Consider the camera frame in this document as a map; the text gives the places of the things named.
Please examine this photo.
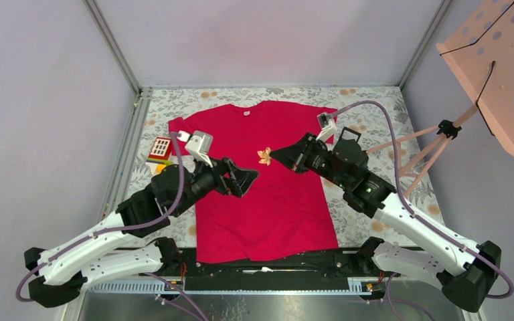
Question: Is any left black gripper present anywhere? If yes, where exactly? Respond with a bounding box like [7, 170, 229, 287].
[173, 152, 260, 217]

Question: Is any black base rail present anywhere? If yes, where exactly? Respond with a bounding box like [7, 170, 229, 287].
[155, 239, 391, 290]

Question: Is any pink perforated music stand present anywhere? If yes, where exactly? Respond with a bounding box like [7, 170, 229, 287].
[369, 1, 514, 197]

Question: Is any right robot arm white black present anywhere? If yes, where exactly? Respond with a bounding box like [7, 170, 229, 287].
[270, 134, 501, 312]

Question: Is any floral patterned table mat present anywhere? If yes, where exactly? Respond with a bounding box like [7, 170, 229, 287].
[114, 86, 444, 249]

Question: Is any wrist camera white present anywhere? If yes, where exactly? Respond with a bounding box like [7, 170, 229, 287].
[316, 112, 337, 142]
[185, 130, 215, 168]

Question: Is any orange glitter brooch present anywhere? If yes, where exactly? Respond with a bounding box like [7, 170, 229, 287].
[257, 147, 271, 166]

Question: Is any silver slotted cable duct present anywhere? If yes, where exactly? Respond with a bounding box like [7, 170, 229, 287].
[88, 274, 373, 296]

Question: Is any red toy block house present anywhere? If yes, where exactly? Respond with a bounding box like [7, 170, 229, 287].
[145, 136, 173, 176]

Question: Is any black brooch box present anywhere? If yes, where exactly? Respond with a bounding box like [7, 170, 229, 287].
[337, 127, 361, 143]

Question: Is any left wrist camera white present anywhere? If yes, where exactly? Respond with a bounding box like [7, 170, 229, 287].
[185, 130, 215, 168]

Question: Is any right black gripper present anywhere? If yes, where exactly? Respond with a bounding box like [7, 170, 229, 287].
[270, 132, 350, 189]

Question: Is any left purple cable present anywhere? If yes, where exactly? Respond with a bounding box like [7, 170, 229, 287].
[15, 130, 209, 321]

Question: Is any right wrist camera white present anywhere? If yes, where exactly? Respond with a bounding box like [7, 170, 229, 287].
[316, 112, 337, 142]

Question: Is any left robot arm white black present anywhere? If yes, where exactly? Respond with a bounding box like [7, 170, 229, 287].
[16, 157, 259, 308]

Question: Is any red t-shirt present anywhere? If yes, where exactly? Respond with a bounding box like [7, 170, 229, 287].
[168, 101, 338, 263]

